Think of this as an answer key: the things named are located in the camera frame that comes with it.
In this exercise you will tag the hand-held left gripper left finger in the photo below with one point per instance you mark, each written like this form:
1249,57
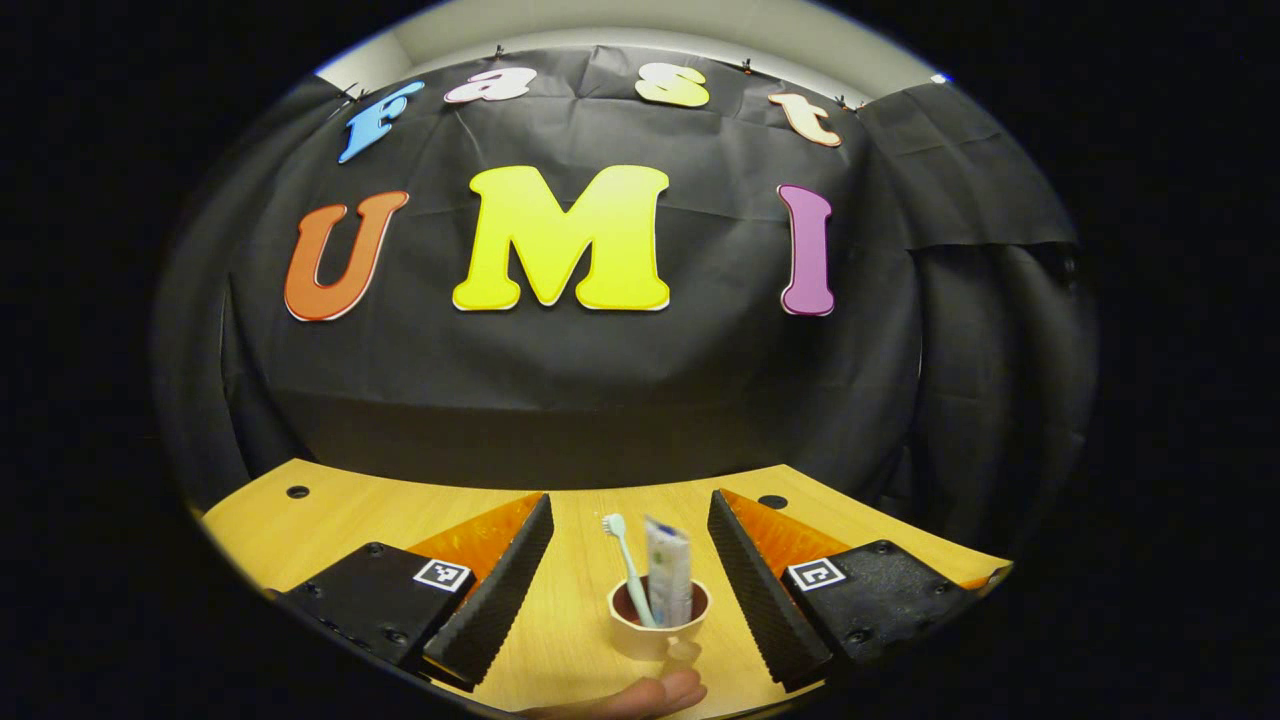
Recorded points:
495,600

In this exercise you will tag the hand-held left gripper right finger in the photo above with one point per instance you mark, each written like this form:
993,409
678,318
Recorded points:
760,600

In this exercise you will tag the white toothpaste tube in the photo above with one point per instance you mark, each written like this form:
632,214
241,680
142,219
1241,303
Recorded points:
670,570

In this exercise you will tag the beige cup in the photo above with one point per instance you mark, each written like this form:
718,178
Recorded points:
640,640

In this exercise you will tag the white green toothbrush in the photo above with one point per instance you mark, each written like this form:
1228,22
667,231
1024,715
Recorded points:
632,580

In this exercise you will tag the wooden desktop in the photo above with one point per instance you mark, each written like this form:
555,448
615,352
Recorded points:
340,510

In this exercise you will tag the black backdrop cloth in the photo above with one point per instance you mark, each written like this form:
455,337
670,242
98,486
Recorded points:
600,380

